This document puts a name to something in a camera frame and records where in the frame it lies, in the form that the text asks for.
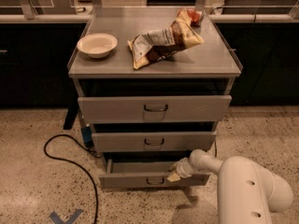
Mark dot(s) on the blue power adapter box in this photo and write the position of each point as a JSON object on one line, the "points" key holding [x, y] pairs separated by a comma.
{"points": [[87, 136]]}

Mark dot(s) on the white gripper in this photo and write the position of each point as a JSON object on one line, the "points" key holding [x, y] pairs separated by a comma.
{"points": [[182, 168]]}

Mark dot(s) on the grey bottom drawer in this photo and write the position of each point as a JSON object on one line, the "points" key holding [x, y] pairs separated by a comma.
{"points": [[145, 175]]}

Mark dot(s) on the crumpled chip bag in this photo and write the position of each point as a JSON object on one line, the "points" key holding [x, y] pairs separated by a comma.
{"points": [[157, 45]]}

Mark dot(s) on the grey middle drawer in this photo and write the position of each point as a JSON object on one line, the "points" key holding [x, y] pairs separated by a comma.
{"points": [[168, 141]]}

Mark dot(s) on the white ceramic bowl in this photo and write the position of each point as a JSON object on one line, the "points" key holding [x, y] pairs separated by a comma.
{"points": [[97, 45]]}

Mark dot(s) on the red snack bag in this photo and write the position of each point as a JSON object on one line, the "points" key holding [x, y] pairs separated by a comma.
{"points": [[194, 16]]}

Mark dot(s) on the dark counter right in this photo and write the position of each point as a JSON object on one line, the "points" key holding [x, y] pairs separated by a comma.
{"points": [[269, 53]]}

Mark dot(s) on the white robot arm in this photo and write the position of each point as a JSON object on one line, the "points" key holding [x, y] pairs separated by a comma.
{"points": [[247, 193]]}

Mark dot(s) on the dark counter left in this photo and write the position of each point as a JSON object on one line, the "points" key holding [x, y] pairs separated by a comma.
{"points": [[33, 63]]}

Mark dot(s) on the grey drawer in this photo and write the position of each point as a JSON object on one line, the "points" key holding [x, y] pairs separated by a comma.
{"points": [[154, 108], [168, 141], [145, 175]]}

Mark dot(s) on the dark counter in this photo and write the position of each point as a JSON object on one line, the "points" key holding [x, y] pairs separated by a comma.
{"points": [[33, 63], [269, 53]]}

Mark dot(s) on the grey metal drawer cabinet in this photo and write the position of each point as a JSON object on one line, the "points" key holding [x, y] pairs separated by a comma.
{"points": [[206, 69]]}

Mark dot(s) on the grey top drawer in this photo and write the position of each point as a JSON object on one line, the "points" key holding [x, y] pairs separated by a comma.
{"points": [[154, 108]]}

